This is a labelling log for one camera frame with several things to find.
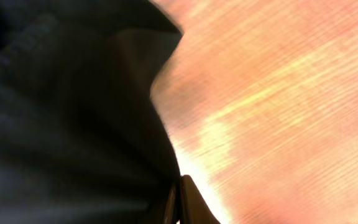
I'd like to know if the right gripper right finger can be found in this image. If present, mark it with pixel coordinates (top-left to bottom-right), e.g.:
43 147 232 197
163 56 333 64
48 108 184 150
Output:
180 175 220 224

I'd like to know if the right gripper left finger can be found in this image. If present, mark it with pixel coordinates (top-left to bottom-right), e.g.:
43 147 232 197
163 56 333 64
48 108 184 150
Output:
162 186 177 224

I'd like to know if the black polo shirt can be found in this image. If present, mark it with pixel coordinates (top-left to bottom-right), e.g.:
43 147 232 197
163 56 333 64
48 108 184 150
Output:
0 1 182 223

